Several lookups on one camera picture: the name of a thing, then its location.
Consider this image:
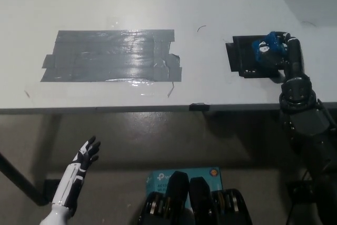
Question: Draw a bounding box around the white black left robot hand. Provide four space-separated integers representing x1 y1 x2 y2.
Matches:
51 135 101 214

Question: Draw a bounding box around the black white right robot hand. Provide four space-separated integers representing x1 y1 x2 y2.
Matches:
259 31 303 82

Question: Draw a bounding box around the blue rubik's cube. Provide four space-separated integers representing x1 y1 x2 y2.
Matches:
251 32 288 65

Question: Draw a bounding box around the grey table leg panel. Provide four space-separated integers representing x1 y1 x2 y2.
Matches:
31 113 63 183

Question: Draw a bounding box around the black metal table leg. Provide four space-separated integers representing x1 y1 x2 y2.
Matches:
0 151 49 206

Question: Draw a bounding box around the black tape square mark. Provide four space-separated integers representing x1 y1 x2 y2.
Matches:
225 34 286 79

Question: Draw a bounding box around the teal router cardboard box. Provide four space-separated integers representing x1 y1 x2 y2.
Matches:
146 167 222 204

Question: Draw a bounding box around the small black edge tape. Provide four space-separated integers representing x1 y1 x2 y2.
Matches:
189 102 211 111

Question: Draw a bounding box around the grey duct tape patch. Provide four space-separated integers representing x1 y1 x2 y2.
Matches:
39 29 183 83

